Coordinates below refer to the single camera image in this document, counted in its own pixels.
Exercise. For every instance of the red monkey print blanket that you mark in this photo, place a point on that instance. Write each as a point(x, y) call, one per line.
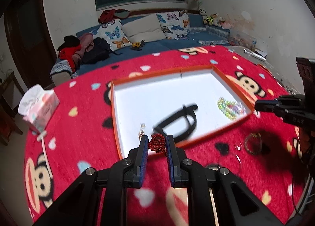
point(261, 150)

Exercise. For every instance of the gold pendant earring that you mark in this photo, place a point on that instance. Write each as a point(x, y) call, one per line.
point(141, 132)

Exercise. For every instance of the beige pillow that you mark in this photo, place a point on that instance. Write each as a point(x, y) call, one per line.
point(145, 29)

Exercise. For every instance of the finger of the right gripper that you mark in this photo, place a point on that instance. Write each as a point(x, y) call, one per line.
point(270, 106)

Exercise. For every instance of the blue sofa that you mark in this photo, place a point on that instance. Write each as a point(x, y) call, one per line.
point(199, 35)

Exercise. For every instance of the red clothes on sill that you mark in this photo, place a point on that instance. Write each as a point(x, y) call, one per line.
point(113, 14)

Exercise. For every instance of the butterfly pillow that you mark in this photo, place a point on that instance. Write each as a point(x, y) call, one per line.
point(113, 34)
point(175, 24)

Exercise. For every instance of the large silver hoop rings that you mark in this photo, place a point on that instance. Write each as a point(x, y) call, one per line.
point(226, 164)

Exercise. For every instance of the pile of clothes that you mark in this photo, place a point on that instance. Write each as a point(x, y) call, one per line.
point(76, 52)

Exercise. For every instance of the orange shallow tray box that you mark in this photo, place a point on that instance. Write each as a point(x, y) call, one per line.
point(152, 97)

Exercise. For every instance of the left butterfly pillow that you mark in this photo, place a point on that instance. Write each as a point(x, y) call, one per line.
point(113, 34)

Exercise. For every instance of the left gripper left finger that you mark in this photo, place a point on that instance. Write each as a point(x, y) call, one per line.
point(140, 163)

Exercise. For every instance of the right butterfly pillow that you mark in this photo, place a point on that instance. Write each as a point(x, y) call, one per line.
point(175, 24)

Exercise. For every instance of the dark wooden door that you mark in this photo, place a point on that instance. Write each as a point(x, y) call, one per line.
point(29, 41)

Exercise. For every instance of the black smart band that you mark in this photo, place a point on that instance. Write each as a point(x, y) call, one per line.
point(181, 124)

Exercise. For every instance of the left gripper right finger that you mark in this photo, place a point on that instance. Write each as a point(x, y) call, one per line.
point(174, 166)

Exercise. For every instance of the yellow toy truck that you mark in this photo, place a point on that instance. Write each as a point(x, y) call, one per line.
point(138, 45)

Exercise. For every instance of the plush toys pile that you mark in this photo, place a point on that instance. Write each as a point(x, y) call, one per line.
point(214, 20)

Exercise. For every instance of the pink tissue pack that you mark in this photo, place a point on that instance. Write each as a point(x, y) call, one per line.
point(37, 107)

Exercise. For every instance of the dark wooden side table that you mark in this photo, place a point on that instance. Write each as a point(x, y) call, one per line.
point(7, 113)

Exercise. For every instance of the red knotted string ornament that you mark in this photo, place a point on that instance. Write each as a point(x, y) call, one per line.
point(157, 143)

